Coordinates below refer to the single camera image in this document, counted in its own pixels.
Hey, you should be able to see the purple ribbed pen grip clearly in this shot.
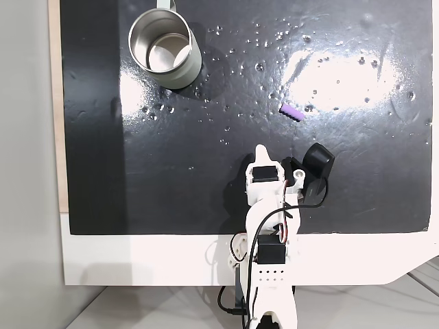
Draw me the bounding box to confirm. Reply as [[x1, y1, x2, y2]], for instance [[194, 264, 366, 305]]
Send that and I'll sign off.
[[279, 103, 305, 122]]

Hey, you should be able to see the black glossy mat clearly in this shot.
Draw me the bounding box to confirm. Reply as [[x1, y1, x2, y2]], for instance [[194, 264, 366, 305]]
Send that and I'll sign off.
[[59, 0, 432, 236]]

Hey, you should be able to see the pale green steel mug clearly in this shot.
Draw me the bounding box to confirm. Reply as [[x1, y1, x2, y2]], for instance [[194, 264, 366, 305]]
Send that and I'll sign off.
[[128, 0, 203, 90]]

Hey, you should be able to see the black power cable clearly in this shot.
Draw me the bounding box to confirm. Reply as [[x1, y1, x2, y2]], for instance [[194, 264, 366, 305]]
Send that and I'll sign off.
[[217, 284, 248, 318]]

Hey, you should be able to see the pale wooden board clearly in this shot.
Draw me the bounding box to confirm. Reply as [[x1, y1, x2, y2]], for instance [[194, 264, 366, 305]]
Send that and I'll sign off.
[[47, 0, 70, 214]]

